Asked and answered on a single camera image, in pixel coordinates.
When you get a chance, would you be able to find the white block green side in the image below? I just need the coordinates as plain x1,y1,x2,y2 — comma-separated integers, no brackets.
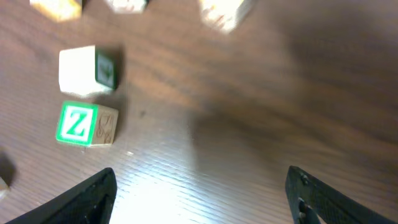
58,45,117,98

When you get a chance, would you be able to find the yellow block with black mark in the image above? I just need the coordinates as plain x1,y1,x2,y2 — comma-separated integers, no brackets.
198,0,256,34

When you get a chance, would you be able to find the white block centre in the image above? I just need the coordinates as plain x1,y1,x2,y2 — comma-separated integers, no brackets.
105,0,149,14

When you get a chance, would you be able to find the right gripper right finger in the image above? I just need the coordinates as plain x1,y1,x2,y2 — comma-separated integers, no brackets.
285,166,395,224

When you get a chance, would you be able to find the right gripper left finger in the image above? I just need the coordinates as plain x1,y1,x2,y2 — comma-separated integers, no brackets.
7,167,117,224

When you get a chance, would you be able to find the white block yellow side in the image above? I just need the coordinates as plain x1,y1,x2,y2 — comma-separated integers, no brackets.
29,0,83,22

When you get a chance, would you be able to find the green Z letter block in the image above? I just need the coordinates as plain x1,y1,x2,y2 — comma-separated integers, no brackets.
55,101,119,147

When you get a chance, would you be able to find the red U letter block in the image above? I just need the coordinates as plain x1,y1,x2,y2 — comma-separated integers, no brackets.
0,177,10,200

